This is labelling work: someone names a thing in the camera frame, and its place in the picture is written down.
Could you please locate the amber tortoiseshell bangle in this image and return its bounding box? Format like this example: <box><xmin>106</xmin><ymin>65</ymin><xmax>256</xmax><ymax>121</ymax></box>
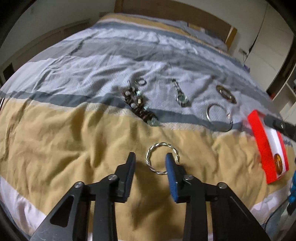
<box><xmin>273</xmin><ymin>154</ymin><xmax>283</xmax><ymax>175</ymax></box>

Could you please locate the twisted silver bangle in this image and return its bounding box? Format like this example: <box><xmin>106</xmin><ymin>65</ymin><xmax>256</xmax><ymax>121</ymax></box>
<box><xmin>145</xmin><ymin>142</ymin><xmax>180</xmax><ymax>175</ymax></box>

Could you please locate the silver wristwatch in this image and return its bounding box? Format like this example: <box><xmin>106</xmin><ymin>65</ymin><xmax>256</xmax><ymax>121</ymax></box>
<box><xmin>171</xmin><ymin>79</ymin><xmax>188</xmax><ymax>108</ymax></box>

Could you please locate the dark beaded bracelet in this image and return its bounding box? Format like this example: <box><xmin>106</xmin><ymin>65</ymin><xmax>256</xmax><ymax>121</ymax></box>
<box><xmin>122</xmin><ymin>79</ymin><xmax>160</xmax><ymax>127</ymax></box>

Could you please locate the red jewelry box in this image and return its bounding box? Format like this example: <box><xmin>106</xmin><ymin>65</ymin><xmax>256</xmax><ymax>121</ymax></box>
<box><xmin>247</xmin><ymin>110</ymin><xmax>289</xmax><ymax>184</ymax></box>

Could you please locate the dark jade bangle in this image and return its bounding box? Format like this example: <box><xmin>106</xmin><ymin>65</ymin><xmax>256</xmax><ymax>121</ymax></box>
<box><xmin>216</xmin><ymin>85</ymin><xmax>237</xmax><ymax>104</ymax></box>

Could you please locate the thin silver hoop bangle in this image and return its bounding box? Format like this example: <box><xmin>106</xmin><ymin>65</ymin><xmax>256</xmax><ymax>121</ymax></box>
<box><xmin>206</xmin><ymin>103</ymin><xmax>233</xmax><ymax>132</ymax></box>

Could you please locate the white wardrobe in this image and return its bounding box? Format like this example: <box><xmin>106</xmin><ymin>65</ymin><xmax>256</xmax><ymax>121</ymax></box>
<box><xmin>246</xmin><ymin>4</ymin><xmax>295</xmax><ymax>119</ymax></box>

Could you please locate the grey pillow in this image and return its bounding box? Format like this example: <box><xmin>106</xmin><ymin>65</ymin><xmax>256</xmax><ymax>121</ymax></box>
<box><xmin>176</xmin><ymin>20</ymin><xmax>228</xmax><ymax>52</ymax></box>

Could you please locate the striped duvet cover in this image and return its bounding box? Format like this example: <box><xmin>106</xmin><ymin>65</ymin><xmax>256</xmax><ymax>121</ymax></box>
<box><xmin>1</xmin><ymin>14</ymin><xmax>295</xmax><ymax>240</ymax></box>

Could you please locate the wooden headboard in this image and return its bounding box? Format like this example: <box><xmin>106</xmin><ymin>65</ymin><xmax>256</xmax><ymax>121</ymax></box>
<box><xmin>114</xmin><ymin>0</ymin><xmax>237</xmax><ymax>49</ymax></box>

